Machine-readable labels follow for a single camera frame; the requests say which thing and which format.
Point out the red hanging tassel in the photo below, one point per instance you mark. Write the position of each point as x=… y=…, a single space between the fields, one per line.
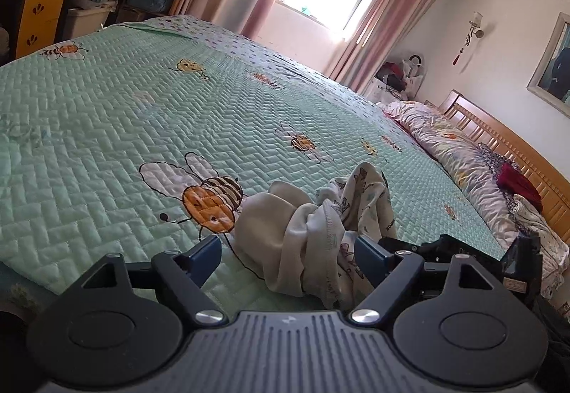
x=458 y=57

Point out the wall lamp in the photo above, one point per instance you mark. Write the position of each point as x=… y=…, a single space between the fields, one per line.
x=475 y=23

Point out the white printed shirt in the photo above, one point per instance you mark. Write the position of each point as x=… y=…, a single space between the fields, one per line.
x=285 y=233

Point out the white crumpled cloth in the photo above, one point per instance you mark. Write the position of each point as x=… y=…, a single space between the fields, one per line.
x=547 y=237

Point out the green quilted bee blanket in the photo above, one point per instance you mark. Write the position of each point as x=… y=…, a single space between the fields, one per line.
x=133 y=130

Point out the black chair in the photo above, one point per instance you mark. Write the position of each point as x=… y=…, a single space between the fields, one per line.
x=11 y=19

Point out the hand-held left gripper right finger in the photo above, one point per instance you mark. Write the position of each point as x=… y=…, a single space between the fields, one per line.
x=366 y=257

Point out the floral duvet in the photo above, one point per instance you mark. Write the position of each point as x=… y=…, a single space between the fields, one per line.
x=449 y=148

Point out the wooden headboard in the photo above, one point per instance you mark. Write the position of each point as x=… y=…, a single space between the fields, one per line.
x=534 y=152

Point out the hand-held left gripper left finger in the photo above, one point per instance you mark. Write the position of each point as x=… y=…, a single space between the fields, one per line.
x=207 y=255

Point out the white storage bin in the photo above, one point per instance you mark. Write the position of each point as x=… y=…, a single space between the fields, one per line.
x=87 y=23

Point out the red cloth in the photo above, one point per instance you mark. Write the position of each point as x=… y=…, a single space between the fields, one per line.
x=519 y=186

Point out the framed wall picture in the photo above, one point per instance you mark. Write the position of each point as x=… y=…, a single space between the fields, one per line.
x=554 y=63

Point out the white cabinet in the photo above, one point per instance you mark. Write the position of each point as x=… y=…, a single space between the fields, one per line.
x=378 y=90

